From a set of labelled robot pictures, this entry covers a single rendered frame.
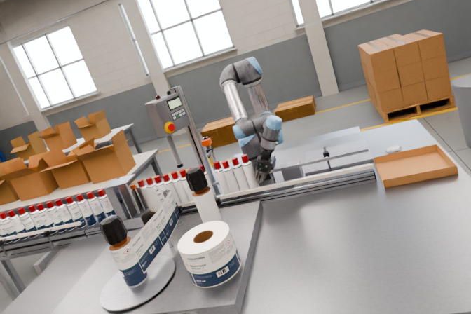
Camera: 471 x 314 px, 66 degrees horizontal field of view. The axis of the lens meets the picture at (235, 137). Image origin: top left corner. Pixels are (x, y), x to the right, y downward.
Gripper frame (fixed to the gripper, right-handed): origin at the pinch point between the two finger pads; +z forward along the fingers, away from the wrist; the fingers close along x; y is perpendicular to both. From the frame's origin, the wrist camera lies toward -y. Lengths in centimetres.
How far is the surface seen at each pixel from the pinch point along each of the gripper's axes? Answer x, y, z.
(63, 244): -105, 6, 74
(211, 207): -17.2, 31.5, 2.8
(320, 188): 29.9, 5.2, -6.9
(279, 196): 11.8, 5.8, 2.9
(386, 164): 59, -9, -22
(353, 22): 85, -530, -74
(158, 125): -57, 0, -15
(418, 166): 70, 0, -29
